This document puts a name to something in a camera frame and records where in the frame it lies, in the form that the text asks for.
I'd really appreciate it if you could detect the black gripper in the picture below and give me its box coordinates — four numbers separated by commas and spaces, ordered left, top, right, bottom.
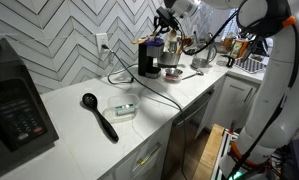
152, 6, 179, 35

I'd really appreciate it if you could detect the blue snack packet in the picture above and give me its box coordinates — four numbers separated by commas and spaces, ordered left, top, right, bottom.
145, 39, 164, 47

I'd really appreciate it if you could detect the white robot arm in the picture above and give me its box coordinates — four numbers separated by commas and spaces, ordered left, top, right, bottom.
158, 0, 299, 179

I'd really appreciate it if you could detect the wooden spatula on machine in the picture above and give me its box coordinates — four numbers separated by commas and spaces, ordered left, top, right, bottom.
132, 32, 157, 44

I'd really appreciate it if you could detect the black silver coffee machine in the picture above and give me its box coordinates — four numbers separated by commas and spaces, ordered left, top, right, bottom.
138, 43, 164, 79

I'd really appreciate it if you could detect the wooden spoon in crock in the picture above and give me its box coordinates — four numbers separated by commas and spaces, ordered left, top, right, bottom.
168, 29, 177, 42

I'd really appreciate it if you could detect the grey utensil holder crock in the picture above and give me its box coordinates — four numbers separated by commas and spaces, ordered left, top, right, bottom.
158, 52, 180, 68

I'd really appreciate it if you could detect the clear plastic container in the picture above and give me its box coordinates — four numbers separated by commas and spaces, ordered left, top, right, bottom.
164, 72, 182, 82

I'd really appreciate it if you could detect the metal spoon on counter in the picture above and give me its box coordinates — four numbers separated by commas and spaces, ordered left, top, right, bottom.
182, 71, 204, 80

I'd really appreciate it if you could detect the clear lidded food container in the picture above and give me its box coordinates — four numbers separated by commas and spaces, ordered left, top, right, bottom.
102, 94, 140, 124

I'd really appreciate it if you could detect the black slotted spoon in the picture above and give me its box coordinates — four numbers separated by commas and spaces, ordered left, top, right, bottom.
82, 93, 119, 142

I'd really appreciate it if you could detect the wooden plank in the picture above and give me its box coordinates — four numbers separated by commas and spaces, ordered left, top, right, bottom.
193, 124, 224, 180

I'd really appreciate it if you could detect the black microwave oven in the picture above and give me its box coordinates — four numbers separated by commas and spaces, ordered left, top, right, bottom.
0, 38, 59, 176

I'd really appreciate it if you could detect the black power cable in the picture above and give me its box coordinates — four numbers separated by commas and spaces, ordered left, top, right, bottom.
102, 44, 189, 180

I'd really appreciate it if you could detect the white wall outlet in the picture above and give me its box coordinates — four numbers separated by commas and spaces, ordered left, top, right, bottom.
96, 33, 108, 53

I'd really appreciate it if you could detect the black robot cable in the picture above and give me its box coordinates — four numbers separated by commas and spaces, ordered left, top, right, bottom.
183, 0, 299, 180

